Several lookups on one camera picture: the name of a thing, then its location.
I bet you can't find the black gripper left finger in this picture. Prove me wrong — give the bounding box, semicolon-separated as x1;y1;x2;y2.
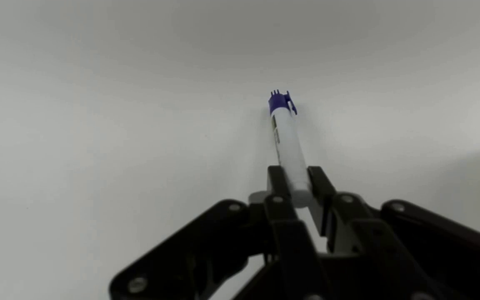
108;165;330;300

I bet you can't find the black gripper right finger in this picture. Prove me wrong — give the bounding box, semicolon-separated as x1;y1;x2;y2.
305;165;480;300

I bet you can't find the white marker with blue cap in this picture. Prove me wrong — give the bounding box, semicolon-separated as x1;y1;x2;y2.
267;88;313;208

